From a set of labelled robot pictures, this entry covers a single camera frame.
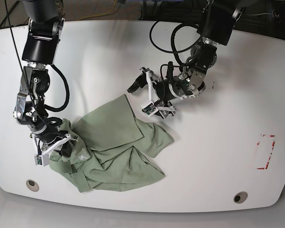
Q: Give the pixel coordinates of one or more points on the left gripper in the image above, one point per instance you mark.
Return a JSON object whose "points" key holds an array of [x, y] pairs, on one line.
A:
{"points": [[156, 91]]}

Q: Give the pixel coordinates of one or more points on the table grommet hole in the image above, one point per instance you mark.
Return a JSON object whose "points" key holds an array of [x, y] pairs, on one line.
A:
{"points": [[32, 185], [240, 197]]}

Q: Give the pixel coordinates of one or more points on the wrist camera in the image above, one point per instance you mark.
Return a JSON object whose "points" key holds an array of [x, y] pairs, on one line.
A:
{"points": [[149, 108], [42, 160]]}

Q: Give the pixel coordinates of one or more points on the left table grommet hole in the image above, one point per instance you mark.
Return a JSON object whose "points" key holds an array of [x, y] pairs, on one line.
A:
{"points": [[32, 185]]}

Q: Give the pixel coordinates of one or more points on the right table grommet hole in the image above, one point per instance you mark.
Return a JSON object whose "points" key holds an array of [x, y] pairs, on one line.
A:
{"points": [[240, 197]]}

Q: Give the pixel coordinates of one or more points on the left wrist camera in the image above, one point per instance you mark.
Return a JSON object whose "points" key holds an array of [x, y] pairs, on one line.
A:
{"points": [[149, 108]]}

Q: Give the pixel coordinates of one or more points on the red tape marking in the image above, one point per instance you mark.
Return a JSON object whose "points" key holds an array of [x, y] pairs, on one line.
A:
{"points": [[264, 149]]}

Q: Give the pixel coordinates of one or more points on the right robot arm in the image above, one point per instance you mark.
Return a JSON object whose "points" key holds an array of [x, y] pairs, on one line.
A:
{"points": [[46, 20]]}

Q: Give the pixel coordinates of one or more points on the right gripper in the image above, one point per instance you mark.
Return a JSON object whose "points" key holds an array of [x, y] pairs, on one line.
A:
{"points": [[61, 142]]}

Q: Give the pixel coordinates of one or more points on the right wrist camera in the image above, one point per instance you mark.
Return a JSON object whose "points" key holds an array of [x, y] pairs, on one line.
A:
{"points": [[42, 160]]}

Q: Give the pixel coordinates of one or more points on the green t-shirt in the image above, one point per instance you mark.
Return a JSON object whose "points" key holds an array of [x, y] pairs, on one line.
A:
{"points": [[111, 150]]}

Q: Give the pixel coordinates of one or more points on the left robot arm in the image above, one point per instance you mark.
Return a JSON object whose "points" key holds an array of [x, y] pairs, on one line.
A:
{"points": [[186, 79]]}

